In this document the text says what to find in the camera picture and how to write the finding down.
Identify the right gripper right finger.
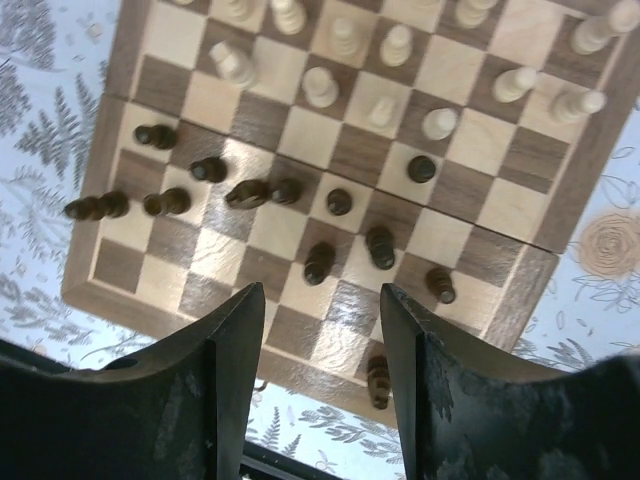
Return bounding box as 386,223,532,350
380,283,639,479

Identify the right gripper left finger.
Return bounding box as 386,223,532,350
1,283,265,479

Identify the dark chess piece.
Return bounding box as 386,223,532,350
367,355,391,410

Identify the dark chess knight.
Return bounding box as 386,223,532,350
225,179,270,210

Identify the wooden chess board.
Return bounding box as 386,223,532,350
62,1,639,416

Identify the white chess knight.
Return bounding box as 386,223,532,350
368,96,397,129

